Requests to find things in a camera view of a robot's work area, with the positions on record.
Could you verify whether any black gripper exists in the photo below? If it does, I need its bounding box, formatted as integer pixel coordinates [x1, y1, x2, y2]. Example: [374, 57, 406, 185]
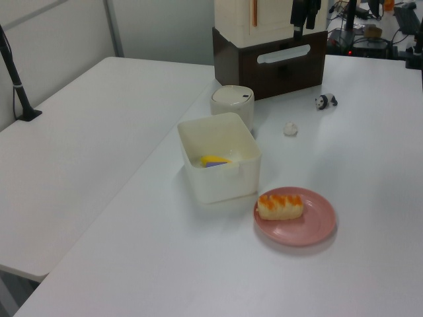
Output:
[289, 0, 322, 39]

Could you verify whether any orange-topped bread piece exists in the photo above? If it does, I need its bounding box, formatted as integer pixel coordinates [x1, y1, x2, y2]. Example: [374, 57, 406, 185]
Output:
[257, 194, 304, 221]

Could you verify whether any cream plastic cabinet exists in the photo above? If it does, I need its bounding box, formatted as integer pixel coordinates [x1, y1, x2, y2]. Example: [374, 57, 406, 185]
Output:
[213, 0, 330, 48]

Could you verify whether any black monitor stand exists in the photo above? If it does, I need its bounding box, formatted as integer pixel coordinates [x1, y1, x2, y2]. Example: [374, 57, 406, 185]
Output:
[328, 0, 358, 54]

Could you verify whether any dark brown drawer box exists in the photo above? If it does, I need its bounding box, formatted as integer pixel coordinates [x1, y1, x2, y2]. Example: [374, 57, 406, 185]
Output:
[211, 26, 328, 102]

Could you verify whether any panda figurine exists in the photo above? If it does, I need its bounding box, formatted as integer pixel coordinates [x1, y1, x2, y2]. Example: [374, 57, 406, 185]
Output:
[314, 93, 339, 112]

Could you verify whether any black keyboard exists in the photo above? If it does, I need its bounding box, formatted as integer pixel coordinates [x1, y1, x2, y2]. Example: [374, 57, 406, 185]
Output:
[393, 5, 422, 35]

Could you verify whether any white crumpled paper ball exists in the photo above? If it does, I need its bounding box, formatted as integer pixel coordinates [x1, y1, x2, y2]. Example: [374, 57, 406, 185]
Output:
[282, 121, 299, 137]

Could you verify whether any beige round lidded bin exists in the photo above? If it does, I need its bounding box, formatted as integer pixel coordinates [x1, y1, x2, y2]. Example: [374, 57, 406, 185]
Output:
[210, 85, 257, 133]

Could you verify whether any black desk clamp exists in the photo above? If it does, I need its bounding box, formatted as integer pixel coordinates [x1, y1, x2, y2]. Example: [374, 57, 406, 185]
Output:
[398, 31, 423, 70]

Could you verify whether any yellow and purple toy block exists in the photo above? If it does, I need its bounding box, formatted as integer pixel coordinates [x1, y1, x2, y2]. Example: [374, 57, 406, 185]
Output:
[200, 155, 234, 168]

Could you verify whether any white square plastic container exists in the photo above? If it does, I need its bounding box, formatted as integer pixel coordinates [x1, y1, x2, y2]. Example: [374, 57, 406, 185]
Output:
[176, 112, 262, 204]

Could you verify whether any pink round plate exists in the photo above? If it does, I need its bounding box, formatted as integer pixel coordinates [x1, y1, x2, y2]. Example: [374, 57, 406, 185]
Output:
[253, 186, 338, 247]

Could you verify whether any black clamped stand pole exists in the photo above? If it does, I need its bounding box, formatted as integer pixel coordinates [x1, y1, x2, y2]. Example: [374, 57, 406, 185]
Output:
[0, 24, 43, 122]

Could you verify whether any grey partition frame post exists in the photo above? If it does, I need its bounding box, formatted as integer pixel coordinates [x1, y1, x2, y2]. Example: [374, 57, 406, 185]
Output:
[104, 0, 126, 59]

